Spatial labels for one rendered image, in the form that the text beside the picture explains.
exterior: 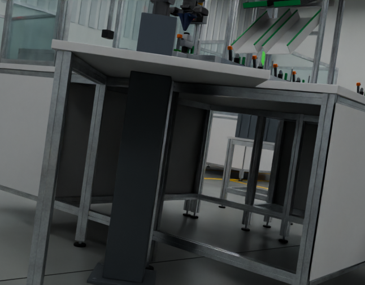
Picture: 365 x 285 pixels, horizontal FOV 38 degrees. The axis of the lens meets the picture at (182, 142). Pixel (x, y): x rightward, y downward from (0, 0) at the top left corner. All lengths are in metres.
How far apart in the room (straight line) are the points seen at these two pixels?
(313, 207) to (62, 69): 0.97
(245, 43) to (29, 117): 1.28
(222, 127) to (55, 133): 6.07
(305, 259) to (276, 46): 0.88
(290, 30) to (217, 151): 5.48
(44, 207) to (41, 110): 1.21
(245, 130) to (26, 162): 2.12
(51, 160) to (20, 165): 1.28
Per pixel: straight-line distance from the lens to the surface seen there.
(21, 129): 3.02
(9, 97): 3.14
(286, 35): 2.31
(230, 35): 3.75
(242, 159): 7.41
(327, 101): 1.91
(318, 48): 2.26
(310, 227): 1.92
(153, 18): 2.09
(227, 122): 7.63
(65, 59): 1.74
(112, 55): 1.69
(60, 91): 1.73
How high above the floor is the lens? 0.64
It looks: 2 degrees down
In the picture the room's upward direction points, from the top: 8 degrees clockwise
